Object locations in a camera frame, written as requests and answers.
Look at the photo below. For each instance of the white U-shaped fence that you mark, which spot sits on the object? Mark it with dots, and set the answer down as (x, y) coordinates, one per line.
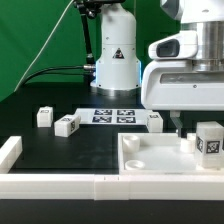
(102, 187)

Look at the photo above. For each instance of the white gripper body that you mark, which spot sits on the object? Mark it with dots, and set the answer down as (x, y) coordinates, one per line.
(170, 83)

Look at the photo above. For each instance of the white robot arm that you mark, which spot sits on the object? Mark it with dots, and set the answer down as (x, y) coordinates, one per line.
(118, 71)

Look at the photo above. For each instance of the white marker base plate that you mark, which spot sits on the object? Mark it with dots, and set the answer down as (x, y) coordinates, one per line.
(97, 116)

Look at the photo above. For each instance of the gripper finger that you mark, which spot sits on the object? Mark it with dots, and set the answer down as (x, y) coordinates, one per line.
(175, 117)

